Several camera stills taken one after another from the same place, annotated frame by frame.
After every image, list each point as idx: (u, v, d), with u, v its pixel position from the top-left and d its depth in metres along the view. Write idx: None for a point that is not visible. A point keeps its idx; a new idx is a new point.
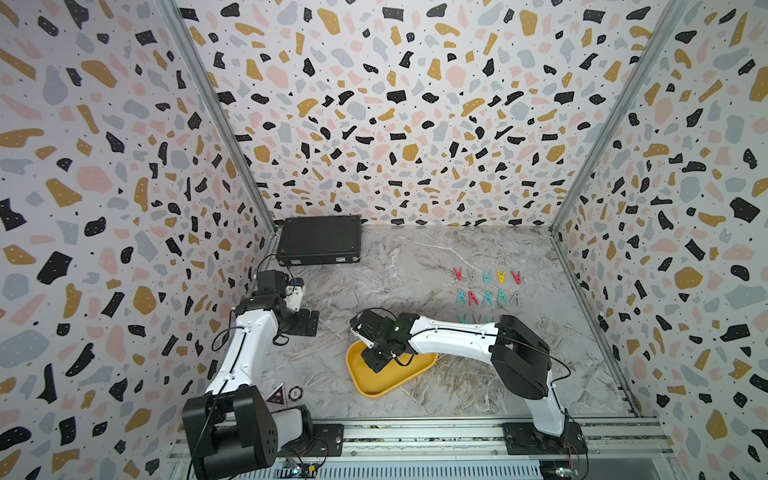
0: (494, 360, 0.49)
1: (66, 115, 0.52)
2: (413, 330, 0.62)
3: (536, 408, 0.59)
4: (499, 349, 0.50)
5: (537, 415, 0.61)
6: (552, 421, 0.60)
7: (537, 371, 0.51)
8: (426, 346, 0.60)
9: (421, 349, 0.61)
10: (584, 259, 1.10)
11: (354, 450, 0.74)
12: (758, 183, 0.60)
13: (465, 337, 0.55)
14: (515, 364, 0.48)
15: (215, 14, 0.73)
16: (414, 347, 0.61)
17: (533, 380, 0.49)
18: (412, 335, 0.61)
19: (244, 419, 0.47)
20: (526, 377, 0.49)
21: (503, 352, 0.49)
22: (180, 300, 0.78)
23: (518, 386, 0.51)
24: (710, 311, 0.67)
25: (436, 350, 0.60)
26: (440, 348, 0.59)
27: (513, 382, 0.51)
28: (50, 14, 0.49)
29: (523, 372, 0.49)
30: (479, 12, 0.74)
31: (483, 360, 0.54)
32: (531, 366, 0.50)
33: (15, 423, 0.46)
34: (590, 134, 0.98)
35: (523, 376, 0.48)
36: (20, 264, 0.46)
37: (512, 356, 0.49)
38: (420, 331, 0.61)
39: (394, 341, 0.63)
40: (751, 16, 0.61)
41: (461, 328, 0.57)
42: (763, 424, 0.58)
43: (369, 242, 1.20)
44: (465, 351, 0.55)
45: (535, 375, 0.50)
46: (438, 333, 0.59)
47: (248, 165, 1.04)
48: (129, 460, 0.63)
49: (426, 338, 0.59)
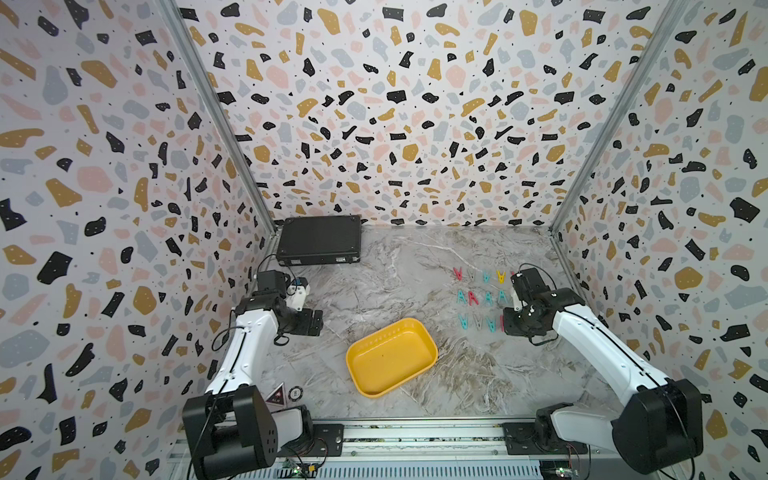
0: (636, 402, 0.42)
1: (66, 116, 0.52)
2: (570, 308, 0.58)
3: (579, 419, 0.59)
4: (654, 397, 0.43)
5: (570, 415, 0.63)
6: (575, 433, 0.60)
7: (669, 452, 0.42)
8: (572, 331, 0.55)
9: (562, 330, 0.57)
10: (584, 259, 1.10)
11: (354, 450, 0.74)
12: (758, 183, 0.60)
13: (619, 357, 0.48)
14: (653, 424, 0.40)
15: (215, 14, 0.73)
16: (557, 322, 0.58)
17: (653, 454, 0.41)
18: (563, 310, 0.57)
19: (244, 419, 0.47)
20: (650, 442, 0.41)
21: (658, 404, 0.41)
22: (180, 300, 0.78)
23: (625, 439, 0.44)
24: (710, 311, 0.67)
25: (576, 343, 0.55)
26: (583, 345, 0.53)
27: (624, 431, 0.44)
28: (50, 14, 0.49)
29: (652, 438, 0.41)
30: (479, 12, 0.74)
31: (618, 391, 0.46)
32: (666, 443, 0.41)
33: (15, 423, 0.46)
34: (590, 134, 0.98)
35: (644, 438, 0.41)
36: (20, 264, 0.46)
37: (657, 419, 0.40)
38: (576, 314, 0.56)
39: (542, 304, 0.61)
40: (751, 17, 0.61)
41: (622, 348, 0.50)
42: (763, 424, 0.58)
43: (369, 242, 1.20)
44: (605, 367, 0.49)
45: (659, 448, 0.41)
46: (591, 330, 0.53)
47: (249, 165, 1.05)
48: (129, 461, 0.63)
49: (578, 323, 0.55)
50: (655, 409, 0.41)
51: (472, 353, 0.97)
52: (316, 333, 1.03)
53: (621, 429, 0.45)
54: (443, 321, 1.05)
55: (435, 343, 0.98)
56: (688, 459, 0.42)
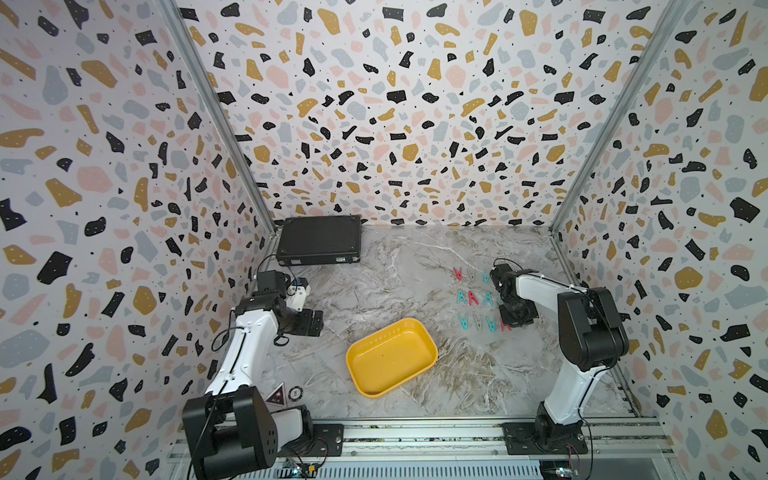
0: (560, 302, 0.55)
1: (66, 116, 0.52)
2: (522, 274, 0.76)
3: (557, 388, 0.64)
4: (574, 294, 0.58)
5: (551, 392, 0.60)
6: (562, 407, 0.63)
7: (596, 343, 0.52)
8: (524, 287, 0.72)
9: (520, 291, 0.73)
10: (584, 259, 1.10)
11: (353, 451, 0.74)
12: (758, 183, 0.60)
13: (556, 286, 0.63)
14: (574, 313, 0.53)
15: (215, 14, 0.73)
16: (517, 287, 0.74)
17: (582, 343, 0.52)
18: (519, 276, 0.74)
19: (244, 419, 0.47)
20: (573, 330, 0.52)
21: (575, 298, 0.55)
22: (180, 300, 0.78)
23: (566, 347, 0.55)
24: (710, 311, 0.67)
25: (531, 296, 0.70)
26: (535, 295, 0.68)
27: (563, 338, 0.56)
28: (50, 14, 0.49)
29: (575, 326, 0.53)
30: (479, 12, 0.74)
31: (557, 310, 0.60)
32: (594, 336, 0.53)
33: (15, 423, 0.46)
34: (590, 134, 0.98)
35: (571, 329, 0.53)
36: (20, 264, 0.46)
37: (577, 310, 0.53)
38: (528, 275, 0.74)
39: (508, 280, 0.77)
40: (751, 17, 0.61)
41: (560, 283, 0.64)
42: (763, 424, 0.58)
43: (369, 242, 1.20)
44: (549, 302, 0.63)
45: (585, 337, 0.52)
46: (538, 279, 0.70)
47: (248, 165, 1.04)
48: (129, 461, 0.63)
49: (528, 278, 0.72)
50: (572, 299, 0.54)
51: (472, 353, 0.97)
52: (316, 333, 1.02)
53: (564, 339, 0.55)
54: (443, 321, 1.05)
55: (435, 343, 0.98)
56: (617, 353, 0.52)
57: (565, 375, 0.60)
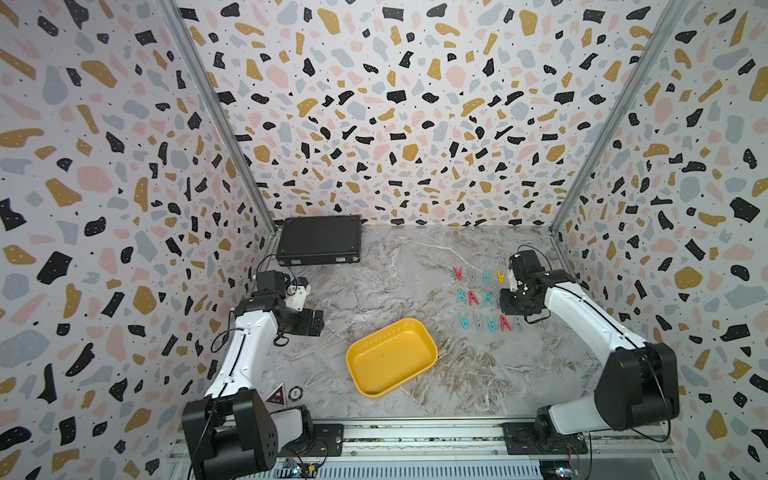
0: (614, 362, 0.44)
1: (66, 116, 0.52)
2: (559, 285, 0.61)
3: (571, 408, 0.60)
4: (630, 355, 0.45)
5: (564, 406, 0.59)
6: (569, 424, 0.61)
7: (643, 409, 0.44)
8: (561, 304, 0.58)
9: (554, 305, 0.60)
10: (584, 259, 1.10)
11: (353, 450, 0.74)
12: (758, 183, 0.60)
13: (603, 325, 0.51)
14: (628, 379, 0.43)
15: (215, 14, 0.73)
16: (547, 299, 0.62)
17: (628, 408, 0.43)
18: (556, 288, 0.60)
19: (244, 422, 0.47)
20: (625, 399, 0.43)
21: (633, 361, 0.44)
22: (180, 300, 0.78)
23: (605, 399, 0.47)
24: (710, 311, 0.67)
25: (566, 316, 0.57)
26: (572, 320, 0.56)
27: (603, 391, 0.47)
28: (50, 14, 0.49)
29: (627, 395, 0.43)
30: (479, 12, 0.74)
31: (599, 354, 0.50)
32: (643, 402, 0.45)
33: (15, 423, 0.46)
34: (590, 134, 0.98)
35: (621, 396, 0.44)
36: (20, 264, 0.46)
37: (633, 376, 0.43)
38: (566, 289, 0.60)
39: (536, 283, 0.64)
40: (751, 17, 0.61)
41: (607, 319, 0.52)
42: (763, 424, 0.58)
43: (369, 242, 1.20)
44: (588, 337, 0.52)
45: (635, 406, 0.44)
46: (579, 304, 0.56)
47: (249, 165, 1.05)
48: (129, 461, 0.63)
49: (567, 296, 0.58)
50: (629, 364, 0.44)
51: (473, 352, 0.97)
52: (316, 332, 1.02)
53: (605, 392, 0.47)
54: (443, 321, 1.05)
55: (435, 343, 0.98)
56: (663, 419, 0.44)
57: (584, 407, 0.56)
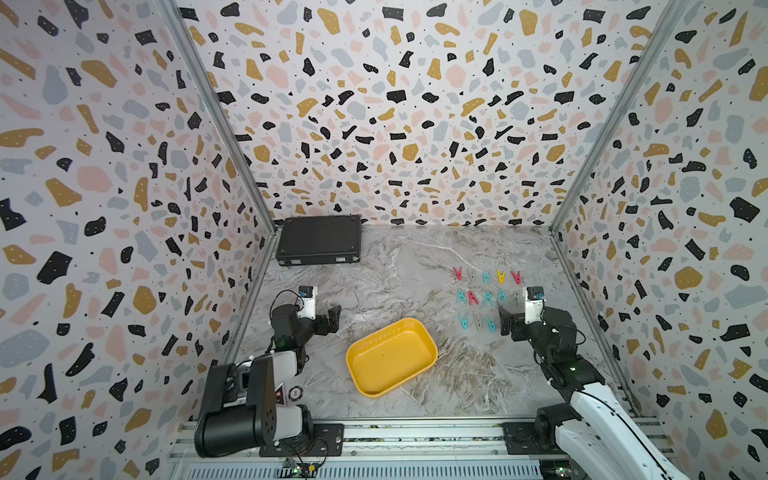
0: None
1: (66, 115, 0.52)
2: (587, 388, 0.57)
3: (587, 456, 0.58)
4: None
5: (580, 443, 0.61)
6: (575, 454, 0.61)
7: None
8: (587, 412, 0.55)
9: (578, 410, 0.57)
10: (584, 259, 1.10)
11: (353, 450, 0.74)
12: (758, 183, 0.60)
13: (645, 462, 0.46)
14: None
15: (215, 13, 0.73)
16: (573, 401, 0.58)
17: None
18: (583, 393, 0.56)
19: (255, 373, 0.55)
20: None
21: None
22: (180, 300, 0.78)
23: None
24: (710, 311, 0.67)
25: (595, 428, 0.54)
26: (601, 435, 0.53)
27: None
28: (50, 13, 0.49)
29: None
30: (479, 12, 0.74)
31: None
32: None
33: (15, 423, 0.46)
34: (590, 134, 0.98)
35: None
36: (20, 264, 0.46)
37: None
38: (595, 396, 0.55)
39: (561, 375, 0.60)
40: (751, 16, 0.61)
41: (649, 451, 0.47)
42: (763, 424, 0.58)
43: (369, 241, 1.20)
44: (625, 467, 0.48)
45: None
46: (611, 418, 0.52)
47: (248, 165, 1.04)
48: (129, 460, 0.63)
49: (596, 407, 0.54)
50: None
51: (472, 352, 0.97)
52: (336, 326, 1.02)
53: None
54: (443, 321, 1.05)
55: (435, 343, 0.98)
56: None
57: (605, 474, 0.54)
